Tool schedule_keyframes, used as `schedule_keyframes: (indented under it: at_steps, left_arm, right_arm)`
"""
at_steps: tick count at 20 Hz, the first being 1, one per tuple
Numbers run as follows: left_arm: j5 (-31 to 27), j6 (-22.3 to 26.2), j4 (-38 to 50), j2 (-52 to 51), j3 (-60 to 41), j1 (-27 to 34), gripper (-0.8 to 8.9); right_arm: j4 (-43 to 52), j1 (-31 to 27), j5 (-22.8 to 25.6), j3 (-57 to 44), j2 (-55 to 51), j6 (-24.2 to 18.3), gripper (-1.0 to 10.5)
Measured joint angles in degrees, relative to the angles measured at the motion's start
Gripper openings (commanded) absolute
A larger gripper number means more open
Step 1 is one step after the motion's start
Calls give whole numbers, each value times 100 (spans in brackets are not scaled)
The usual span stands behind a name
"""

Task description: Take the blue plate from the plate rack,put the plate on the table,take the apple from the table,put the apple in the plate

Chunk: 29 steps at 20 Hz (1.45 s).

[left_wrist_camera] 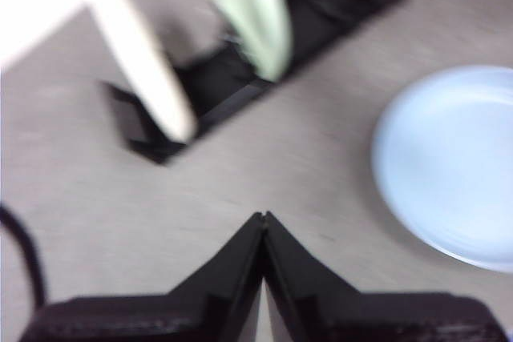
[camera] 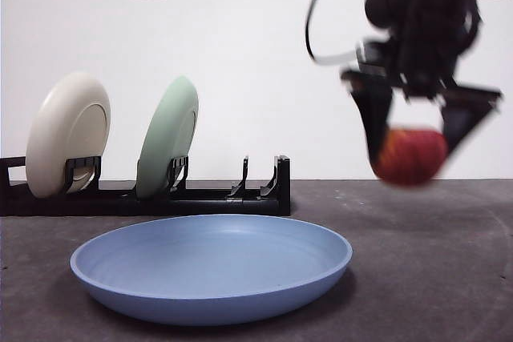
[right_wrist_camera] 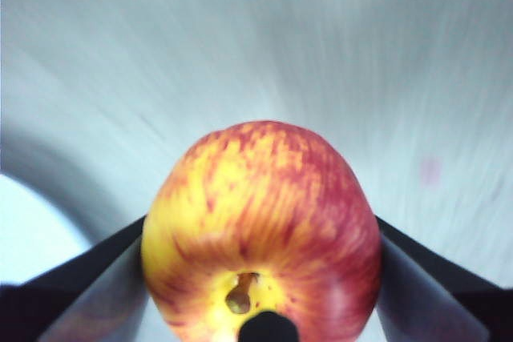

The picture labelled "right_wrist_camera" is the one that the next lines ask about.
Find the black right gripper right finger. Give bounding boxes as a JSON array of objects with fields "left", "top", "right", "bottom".
[{"left": 374, "top": 215, "right": 513, "bottom": 342}]

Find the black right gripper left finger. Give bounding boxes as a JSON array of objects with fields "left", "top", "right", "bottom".
[{"left": 0, "top": 215, "right": 149, "bottom": 342}]

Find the red yellow apple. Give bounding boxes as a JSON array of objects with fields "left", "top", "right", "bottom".
[{"left": 139, "top": 119, "right": 382, "bottom": 342}]

